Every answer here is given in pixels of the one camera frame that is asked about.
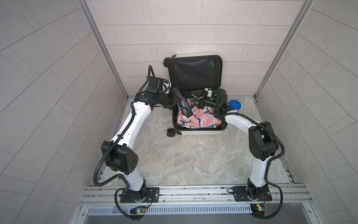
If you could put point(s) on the aluminium corner post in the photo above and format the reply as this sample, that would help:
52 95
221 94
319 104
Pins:
286 42
98 38

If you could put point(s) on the green circuit board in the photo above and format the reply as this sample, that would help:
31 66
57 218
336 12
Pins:
138 210
258 210

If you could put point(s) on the clear container blue lid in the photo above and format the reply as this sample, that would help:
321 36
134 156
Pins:
235 105

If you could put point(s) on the aluminium mounting rail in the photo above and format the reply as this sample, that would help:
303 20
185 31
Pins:
193 194

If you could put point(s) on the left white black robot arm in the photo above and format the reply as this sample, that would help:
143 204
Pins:
118 153

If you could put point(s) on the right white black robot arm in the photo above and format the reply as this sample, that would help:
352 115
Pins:
264 145

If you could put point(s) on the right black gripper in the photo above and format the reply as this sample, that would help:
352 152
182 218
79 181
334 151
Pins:
200 105

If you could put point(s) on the left green circuit board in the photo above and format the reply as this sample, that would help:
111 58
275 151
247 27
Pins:
138 210

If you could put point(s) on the pink shark print shorts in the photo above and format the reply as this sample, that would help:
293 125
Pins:
201 118

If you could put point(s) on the right aluminium corner post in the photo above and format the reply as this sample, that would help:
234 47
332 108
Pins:
286 42

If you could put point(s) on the clear black-trimmed toiletry bag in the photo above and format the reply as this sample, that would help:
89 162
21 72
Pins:
182 103

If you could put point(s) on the left aluminium corner post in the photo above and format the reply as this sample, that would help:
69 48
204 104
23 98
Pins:
98 38

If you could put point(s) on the white black-lined carry-on suitcase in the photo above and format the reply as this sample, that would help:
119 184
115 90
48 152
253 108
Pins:
191 72

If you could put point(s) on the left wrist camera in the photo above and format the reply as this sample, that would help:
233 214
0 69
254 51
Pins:
155 84

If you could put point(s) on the right green circuit board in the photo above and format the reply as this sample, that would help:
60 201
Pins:
258 210

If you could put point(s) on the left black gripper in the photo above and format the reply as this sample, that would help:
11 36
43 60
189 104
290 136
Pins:
172 101

